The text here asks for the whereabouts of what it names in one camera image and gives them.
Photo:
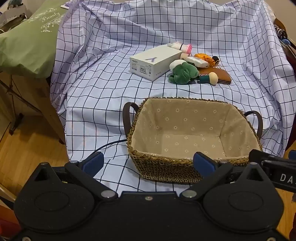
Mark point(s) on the striped dark cloth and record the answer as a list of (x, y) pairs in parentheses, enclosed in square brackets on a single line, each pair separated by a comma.
[(281, 32)]

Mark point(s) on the wooden table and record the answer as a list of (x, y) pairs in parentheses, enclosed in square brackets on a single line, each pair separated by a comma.
[(34, 97)]

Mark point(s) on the black round object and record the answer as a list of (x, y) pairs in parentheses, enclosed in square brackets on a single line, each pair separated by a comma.
[(215, 58)]

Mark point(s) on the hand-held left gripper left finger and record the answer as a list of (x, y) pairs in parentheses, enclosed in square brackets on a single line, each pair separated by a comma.
[(92, 163)]

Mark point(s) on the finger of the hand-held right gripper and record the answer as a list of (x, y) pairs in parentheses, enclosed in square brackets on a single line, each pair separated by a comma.
[(256, 157)]

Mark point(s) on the woven basket with floral liner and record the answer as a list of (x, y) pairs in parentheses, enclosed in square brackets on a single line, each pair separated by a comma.
[(185, 134)]

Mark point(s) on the green printed pillow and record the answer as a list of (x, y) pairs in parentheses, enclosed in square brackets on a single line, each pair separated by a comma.
[(27, 46)]

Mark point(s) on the black metal stand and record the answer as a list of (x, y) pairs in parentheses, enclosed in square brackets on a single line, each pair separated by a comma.
[(16, 124)]

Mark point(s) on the white phone box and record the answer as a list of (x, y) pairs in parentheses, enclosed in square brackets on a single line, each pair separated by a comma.
[(155, 62)]

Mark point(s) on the orange embroidered pouch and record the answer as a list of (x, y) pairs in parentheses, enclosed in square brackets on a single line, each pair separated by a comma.
[(202, 56)]

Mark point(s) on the brown leather wallet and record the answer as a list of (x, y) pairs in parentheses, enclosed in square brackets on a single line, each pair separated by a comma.
[(222, 77)]

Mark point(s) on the white fluffy plush toy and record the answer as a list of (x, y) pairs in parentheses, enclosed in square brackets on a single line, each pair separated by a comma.
[(175, 64)]

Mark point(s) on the checked lilac bed sheet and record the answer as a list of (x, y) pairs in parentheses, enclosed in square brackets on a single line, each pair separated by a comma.
[(104, 81)]

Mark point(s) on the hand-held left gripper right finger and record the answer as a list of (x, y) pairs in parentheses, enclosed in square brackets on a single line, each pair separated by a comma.
[(203, 162)]

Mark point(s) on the blue round object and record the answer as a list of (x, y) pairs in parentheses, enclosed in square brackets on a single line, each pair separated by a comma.
[(286, 42)]

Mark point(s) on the green frog plush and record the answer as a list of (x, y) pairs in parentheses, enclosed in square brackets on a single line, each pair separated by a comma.
[(183, 74)]

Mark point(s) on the brown curved wooden piece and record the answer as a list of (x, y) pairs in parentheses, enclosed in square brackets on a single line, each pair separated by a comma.
[(278, 23)]

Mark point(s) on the pink and white crochet piece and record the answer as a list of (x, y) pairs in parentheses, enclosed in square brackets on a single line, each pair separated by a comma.
[(182, 47)]

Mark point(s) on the white cotton pad packet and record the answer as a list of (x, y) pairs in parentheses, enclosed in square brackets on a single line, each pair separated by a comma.
[(196, 61)]

